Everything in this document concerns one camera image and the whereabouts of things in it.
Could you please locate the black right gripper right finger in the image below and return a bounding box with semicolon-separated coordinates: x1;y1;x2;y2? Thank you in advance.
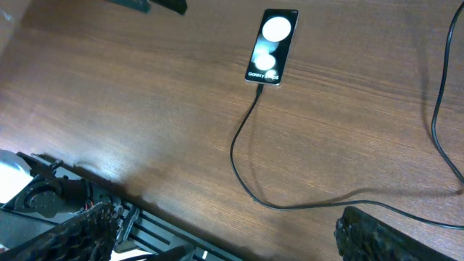
334;207;453;261

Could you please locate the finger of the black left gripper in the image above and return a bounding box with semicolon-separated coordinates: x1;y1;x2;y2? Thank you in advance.
150;0;188;15
108;0;151;13

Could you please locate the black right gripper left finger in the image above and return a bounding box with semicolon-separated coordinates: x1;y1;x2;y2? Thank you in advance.
1;202;120;261

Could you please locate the black smartphone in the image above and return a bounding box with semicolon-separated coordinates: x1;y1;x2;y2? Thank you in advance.
244;9;299;86

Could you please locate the black charging cable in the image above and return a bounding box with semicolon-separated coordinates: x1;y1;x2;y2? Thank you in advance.
229;1;464;231

